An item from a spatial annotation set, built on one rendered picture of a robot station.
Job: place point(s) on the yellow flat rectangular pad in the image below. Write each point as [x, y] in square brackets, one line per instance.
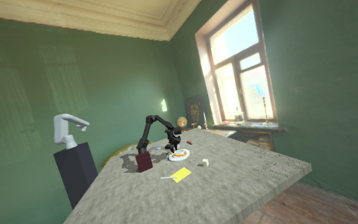
[181, 174]

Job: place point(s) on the small cream cube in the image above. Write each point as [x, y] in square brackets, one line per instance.
[205, 162]

